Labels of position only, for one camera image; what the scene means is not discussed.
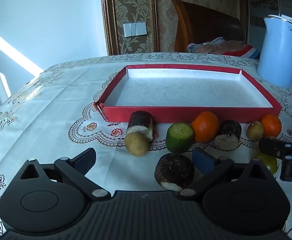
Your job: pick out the wardrobe sliding door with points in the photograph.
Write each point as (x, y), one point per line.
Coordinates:
(258, 10)

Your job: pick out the white wall switch panel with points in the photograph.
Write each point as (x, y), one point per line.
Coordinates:
(134, 29)

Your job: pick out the brown wooden wall trim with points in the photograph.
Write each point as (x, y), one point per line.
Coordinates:
(116, 13)

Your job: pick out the short dark sugarcane piece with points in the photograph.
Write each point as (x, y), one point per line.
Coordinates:
(174, 172)

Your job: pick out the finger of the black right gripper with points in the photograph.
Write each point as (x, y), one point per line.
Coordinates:
(275, 147)

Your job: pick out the small orange tangerine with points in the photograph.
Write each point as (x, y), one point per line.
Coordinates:
(272, 125)

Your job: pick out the light blue electric kettle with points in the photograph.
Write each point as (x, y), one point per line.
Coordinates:
(275, 63)

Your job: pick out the floral embroidered tablecloth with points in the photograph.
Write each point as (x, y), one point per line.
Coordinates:
(53, 116)

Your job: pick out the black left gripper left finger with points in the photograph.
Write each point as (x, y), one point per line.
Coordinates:
(73, 173)

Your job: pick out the large orange tangerine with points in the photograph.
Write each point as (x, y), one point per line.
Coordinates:
(205, 127)

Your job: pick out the brown wooden headboard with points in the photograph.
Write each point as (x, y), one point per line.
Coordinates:
(198, 24)

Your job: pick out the green cucumber chunk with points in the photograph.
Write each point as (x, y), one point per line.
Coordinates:
(179, 137)

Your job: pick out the pink patterned pillow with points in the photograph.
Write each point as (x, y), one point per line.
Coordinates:
(220, 46)

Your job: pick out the small brown longan fruit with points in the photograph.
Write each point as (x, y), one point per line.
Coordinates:
(254, 131)

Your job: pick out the red shallow cardboard tray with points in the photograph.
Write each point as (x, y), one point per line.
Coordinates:
(180, 92)

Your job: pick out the green tomato with stem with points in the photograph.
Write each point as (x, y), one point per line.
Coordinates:
(269, 161)

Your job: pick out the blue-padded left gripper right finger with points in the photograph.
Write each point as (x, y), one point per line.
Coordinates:
(215, 171)

